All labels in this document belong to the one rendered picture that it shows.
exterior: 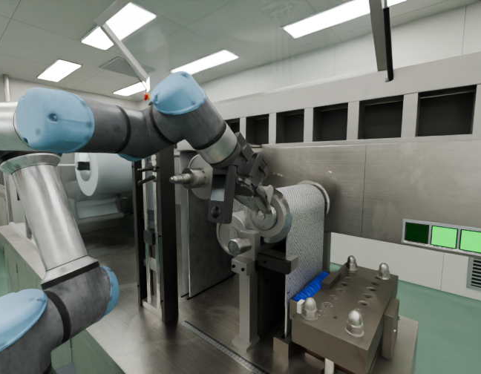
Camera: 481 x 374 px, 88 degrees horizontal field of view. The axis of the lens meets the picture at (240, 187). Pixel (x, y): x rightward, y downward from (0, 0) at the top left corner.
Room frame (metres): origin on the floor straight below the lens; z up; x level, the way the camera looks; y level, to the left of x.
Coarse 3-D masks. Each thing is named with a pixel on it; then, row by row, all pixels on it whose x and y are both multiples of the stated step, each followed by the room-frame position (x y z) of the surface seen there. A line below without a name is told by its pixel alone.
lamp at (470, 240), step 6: (462, 234) 0.63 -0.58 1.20; (468, 234) 0.62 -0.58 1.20; (474, 234) 0.61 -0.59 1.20; (480, 234) 0.60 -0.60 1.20; (462, 240) 0.63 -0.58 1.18; (468, 240) 0.62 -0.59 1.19; (474, 240) 0.61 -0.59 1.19; (480, 240) 0.60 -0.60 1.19; (462, 246) 0.62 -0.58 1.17; (468, 246) 0.62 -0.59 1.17; (474, 246) 0.61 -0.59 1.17; (480, 246) 0.60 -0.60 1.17
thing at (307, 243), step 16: (320, 224) 0.75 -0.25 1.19; (288, 240) 0.60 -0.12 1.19; (304, 240) 0.67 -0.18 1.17; (320, 240) 0.76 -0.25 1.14; (288, 256) 0.60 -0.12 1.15; (304, 256) 0.67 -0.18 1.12; (320, 256) 0.76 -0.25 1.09; (304, 272) 0.67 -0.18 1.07; (320, 272) 0.76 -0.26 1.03; (288, 288) 0.60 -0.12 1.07; (288, 304) 0.60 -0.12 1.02
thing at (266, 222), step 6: (270, 204) 0.61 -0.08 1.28; (252, 216) 0.63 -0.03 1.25; (258, 216) 0.62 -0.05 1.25; (264, 216) 0.61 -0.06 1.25; (270, 216) 0.60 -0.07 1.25; (276, 216) 0.60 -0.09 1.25; (252, 222) 0.63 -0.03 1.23; (258, 222) 0.62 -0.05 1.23; (264, 222) 0.61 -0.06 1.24; (270, 222) 0.60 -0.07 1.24; (276, 222) 0.60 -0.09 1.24; (258, 228) 0.62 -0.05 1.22; (264, 228) 0.61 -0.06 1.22; (270, 228) 0.60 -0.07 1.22
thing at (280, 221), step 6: (276, 198) 0.61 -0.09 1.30; (276, 204) 0.60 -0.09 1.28; (246, 210) 0.66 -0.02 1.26; (276, 210) 0.60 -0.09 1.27; (282, 210) 0.59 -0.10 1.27; (282, 216) 0.59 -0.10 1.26; (282, 222) 0.59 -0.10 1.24; (252, 228) 0.65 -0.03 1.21; (276, 228) 0.60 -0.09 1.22; (282, 228) 0.60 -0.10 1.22; (264, 234) 0.62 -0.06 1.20; (270, 234) 0.61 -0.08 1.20; (276, 234) 0.61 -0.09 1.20
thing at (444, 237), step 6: (438, 228) 0.66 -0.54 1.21; (444, 228) 0.65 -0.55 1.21; (432, 234) 0.66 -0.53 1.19; (438, 234) 0.66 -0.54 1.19; (444, 234) 0.65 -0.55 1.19; (450, 234) 0.64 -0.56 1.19; (456, 234) 0.63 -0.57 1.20; (432, 240) 0.66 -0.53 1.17; (438, 240) 0.66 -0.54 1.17; (444, 240) 0.65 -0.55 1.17; (450, 240) 0.64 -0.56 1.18; (450, 246) 0.64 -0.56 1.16
